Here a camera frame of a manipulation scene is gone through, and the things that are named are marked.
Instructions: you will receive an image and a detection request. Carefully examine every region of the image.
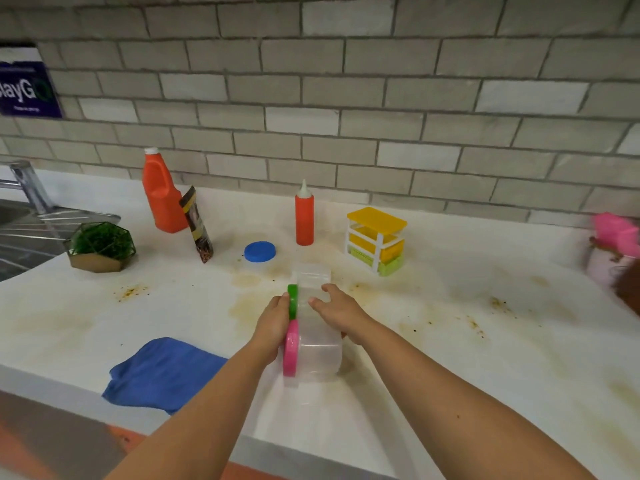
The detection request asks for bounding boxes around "person's right hand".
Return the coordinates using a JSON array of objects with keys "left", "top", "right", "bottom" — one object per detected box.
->
[{"left": 307, "top": 283, "right": 373, "bottom": 345}]

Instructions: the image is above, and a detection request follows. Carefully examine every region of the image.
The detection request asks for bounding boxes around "person's left hand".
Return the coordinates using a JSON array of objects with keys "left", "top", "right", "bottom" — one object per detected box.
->
[{"left": 249, "top": 293, "right": 292, "bottom": 365}]

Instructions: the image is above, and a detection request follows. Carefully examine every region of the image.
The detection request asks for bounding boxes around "clear jar with green lid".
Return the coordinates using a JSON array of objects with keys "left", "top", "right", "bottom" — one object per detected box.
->
[{"left": 287, "top": 262, "right": 332, "bottom": 321}]

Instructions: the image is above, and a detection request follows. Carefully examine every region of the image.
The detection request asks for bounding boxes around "clear jar with pink lid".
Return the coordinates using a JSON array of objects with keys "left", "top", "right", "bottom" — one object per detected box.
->
[{"left": 283, "top": 314, "right": 344, "bottom": 381}]

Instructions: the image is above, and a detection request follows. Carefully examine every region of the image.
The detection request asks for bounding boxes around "clear jar with blue lid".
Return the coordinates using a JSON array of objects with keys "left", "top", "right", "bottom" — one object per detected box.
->
[{"left": 243, "top": 241, "right": 277, "bottom": 268}]

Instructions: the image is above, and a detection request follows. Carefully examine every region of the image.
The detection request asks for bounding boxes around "red squeeze bottle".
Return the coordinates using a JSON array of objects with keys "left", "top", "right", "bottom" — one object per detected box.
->
[{"left": 295, "top": 179, "right": 315, "bottom": 247}]

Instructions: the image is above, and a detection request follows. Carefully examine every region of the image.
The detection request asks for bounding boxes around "yellow mini drawer organizer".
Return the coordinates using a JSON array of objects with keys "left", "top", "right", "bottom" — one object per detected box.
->
[{"left": 345, "top": 206, "right": 409, "bottom": 277}]

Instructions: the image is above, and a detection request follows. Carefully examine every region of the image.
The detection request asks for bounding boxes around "blue cloth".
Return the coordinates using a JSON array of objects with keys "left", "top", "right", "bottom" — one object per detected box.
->
[{"left": 101, "top": 337, "right": 229, "bottom": 415}]

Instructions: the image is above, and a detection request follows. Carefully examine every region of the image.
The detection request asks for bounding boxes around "black coffee granules pouch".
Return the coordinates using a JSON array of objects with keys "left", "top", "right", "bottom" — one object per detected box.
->
[{"left": 179, "top": 185, "right": 215, "bottom": 265}]

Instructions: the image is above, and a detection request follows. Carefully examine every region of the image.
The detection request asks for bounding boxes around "orange plastic jug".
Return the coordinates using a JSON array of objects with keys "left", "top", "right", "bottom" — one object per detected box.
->
[{"left": 142, "top": 147, "right": 189, "bottom": 234}]

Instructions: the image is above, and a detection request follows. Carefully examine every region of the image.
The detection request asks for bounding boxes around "green plant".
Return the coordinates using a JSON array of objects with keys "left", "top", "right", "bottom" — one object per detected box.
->
[{"left": 63, "top": 222, "right": 137, "bottom": 273}]

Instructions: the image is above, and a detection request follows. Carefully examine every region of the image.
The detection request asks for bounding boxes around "pink metal bucket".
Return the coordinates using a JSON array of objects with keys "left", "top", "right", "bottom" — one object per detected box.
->
[{"left": 585, "top": 237, "right": 639, "bottom": 291}]

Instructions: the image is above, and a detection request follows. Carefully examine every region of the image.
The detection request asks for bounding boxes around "brown tissue box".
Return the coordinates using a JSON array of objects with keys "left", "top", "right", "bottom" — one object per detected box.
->
[{"left": 613, "top": 259, "right": 640, "bottom": 315}]

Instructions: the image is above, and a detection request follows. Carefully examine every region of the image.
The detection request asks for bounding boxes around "person's right forearm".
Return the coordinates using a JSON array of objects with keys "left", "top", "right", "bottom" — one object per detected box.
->
[{"left": 349, "top": 319, "right": 599, "bottom": 480}]

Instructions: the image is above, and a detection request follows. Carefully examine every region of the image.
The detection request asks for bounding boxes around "person's left forearm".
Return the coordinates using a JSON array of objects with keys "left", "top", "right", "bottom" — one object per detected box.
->
[{"left": 105, "top": 339, "right": 281, "bottom": 480}]

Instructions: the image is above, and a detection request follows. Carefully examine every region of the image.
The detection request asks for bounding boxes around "white countertop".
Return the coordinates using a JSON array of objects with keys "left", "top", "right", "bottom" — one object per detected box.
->
[{"left": 0, "top": 167, "right": 640, "bottom": 480}]

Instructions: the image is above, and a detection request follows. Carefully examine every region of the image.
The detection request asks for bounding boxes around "orange cabinet front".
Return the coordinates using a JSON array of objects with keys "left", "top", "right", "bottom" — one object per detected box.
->
[{"left": 0, "top": 392, "right": 289, "bottom": 480}]

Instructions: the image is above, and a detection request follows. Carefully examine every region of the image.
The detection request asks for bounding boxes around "steel sink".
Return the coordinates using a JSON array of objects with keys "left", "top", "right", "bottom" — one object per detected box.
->
[{"left": 0, "top": 197, "right": 122, "bottom": 283}]

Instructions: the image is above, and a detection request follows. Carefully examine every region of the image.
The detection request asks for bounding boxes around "steel faucet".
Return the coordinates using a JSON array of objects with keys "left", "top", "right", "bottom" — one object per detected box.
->
[{"left": 0, "top": 160, "right": 56, "bottom": 215}]

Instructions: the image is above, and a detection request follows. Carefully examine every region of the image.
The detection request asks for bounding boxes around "blue wall sign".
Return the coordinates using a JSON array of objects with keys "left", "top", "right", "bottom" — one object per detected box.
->
[{"left": 0, "top": 43, "right": 65, "bottom": 119}]

